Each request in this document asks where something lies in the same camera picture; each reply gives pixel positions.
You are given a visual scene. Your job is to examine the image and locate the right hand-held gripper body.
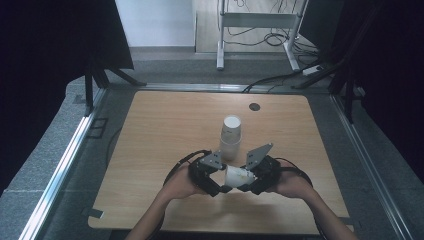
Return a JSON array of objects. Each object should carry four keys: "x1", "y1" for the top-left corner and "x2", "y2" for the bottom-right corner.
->
[{"x1": 245, "y1": 143, "x2": 283, "y2": 196}]

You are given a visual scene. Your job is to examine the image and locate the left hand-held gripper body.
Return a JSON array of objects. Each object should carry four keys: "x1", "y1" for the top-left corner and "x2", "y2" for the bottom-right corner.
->
[{"x1": 188, "y1": 150, "x2": 225, "y2": 198}]

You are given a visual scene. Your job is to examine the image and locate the black curtain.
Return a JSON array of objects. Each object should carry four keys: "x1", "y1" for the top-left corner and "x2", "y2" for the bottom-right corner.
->
[
  {"x1": 333, "y1": 0, "x2": 424, "y2": 184},
  {"x1": 0, "y1": 0, "x2": 135, "y2": 196}
]

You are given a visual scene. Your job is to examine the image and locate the black power cable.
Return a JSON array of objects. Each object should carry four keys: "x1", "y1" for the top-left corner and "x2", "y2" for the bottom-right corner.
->
[{"x1": 242, "y1": 59, "x2": 323, "y2": 94}]

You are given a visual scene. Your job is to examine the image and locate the left hand-held gripper cable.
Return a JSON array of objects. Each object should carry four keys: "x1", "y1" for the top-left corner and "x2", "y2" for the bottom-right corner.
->
[{"x1": 162, "y1": 149, "x2": 213, "y2": 187}]

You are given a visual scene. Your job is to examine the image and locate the right hand-held gripper cable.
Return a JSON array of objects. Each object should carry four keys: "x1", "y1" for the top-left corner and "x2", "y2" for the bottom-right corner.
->
[{"x1": 274, "y1": 156, "x2": 314, "y2": 188}]

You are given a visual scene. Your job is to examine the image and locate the grey tape strip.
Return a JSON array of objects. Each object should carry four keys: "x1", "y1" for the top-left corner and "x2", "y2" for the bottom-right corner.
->
[{"x1": 80, "y1": 207, "x2": 105, "y2": 220}]

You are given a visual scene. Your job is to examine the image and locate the stained white paper cup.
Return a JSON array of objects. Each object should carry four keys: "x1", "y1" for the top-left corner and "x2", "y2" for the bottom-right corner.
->
[{"x1": 223, "y1": 164, "x2": 258, "y2": 189}]

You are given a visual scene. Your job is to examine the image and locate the hand-held gripper cable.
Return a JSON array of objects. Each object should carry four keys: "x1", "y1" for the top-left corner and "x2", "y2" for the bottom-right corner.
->
[
  {"x1": 162, "y1": 149, "x2": 213, "y2": 187},
  {"x1": 274, "y1": 156, "x2": 314, "y2": 188}
]

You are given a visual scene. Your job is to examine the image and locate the person's right hand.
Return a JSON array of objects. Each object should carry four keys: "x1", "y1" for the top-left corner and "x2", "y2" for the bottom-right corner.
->
[{"x1": 266, "y1": 162, "x2": 317, "y2": 202}]

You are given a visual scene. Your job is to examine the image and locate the black floor cables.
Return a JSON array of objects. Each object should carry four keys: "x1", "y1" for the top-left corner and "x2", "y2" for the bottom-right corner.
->
[{"x1": 226, "y1": 0, "x2": 322, "y2": 58}]

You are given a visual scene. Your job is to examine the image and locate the white metal stand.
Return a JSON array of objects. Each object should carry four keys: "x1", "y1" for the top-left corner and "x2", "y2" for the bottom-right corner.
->
[{"x1": 216, "y1": 0, "x2": 310, "y2": 72}]

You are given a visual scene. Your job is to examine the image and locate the white power strip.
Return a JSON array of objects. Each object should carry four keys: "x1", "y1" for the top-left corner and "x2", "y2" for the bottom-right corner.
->
[{"x1": 302, "y1": 64, "x2": 325, "y2": 77}]

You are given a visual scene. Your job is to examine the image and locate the aluminium rail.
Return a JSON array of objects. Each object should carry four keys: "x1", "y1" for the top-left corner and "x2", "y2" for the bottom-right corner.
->
[
  {"x1": 329, "y1": 94, "x2": 416, "y2": 240},
  {"x1": 19, "y1": 88, "x2": 108, "y2": 240}
]

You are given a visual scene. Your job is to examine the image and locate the person's left hand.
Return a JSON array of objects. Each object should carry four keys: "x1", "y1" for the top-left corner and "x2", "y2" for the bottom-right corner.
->
[{"x1": 162, "y1": 164, "x2": 208, "y2": 202}]

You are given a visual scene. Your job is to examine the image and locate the black tripod stand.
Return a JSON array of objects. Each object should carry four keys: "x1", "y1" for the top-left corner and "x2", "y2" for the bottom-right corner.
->
[
  {"x1": 83, "y1": 56, "x2": 148, "y2": 118},
  {"x1": 292, "y1": 6, "x2": 381, "y2": 124}
]

